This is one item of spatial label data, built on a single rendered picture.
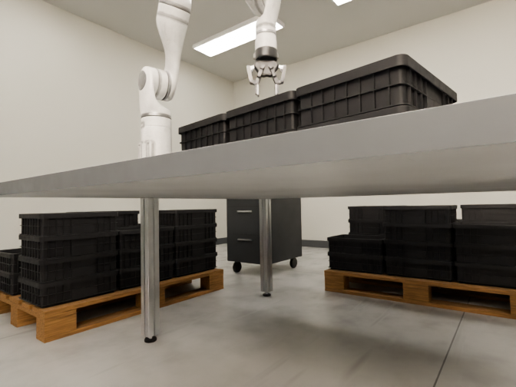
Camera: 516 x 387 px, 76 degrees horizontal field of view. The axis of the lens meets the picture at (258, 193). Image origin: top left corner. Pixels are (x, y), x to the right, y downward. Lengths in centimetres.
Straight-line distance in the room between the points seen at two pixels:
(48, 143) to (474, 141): 396
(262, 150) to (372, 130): 14
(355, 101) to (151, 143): 59
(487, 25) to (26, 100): 487
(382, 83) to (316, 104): 18
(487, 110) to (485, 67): 423
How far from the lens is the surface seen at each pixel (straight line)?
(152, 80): 109
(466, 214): 266
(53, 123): 415
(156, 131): 106
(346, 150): 37
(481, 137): 34
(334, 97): 88
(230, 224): 307
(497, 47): 463
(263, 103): 102
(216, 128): 119
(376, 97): 82
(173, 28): 111
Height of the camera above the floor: 61
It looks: 2 degrees up
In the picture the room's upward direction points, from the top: 1 degrees counter-clockwise
